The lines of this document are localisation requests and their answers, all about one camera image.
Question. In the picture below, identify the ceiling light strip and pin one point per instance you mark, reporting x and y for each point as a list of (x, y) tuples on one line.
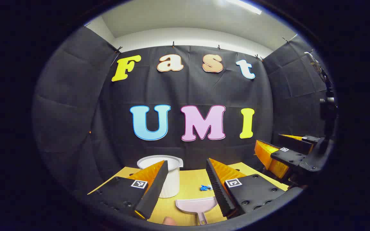
[(244, 5)]

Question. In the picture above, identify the dark blue paper ball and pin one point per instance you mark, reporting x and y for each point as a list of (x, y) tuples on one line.
[(203, 188)]

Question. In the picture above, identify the black backdrop cloth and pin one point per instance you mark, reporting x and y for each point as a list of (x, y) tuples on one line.
[(198, 93)]

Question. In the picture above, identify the white ribbed garbage bin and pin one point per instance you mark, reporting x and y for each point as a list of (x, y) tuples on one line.
[(173, 179)]

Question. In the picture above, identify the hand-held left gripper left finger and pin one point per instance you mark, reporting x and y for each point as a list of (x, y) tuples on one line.
[(153, 192)]

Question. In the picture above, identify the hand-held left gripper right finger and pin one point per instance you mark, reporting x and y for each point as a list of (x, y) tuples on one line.
[(217, 189)]

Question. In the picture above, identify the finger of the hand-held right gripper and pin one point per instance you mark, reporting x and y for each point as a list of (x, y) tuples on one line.
[(295, 142), (289, 157)]

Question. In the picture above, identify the lilac plastic dustpan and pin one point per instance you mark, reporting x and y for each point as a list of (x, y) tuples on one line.
[(194, 205)]

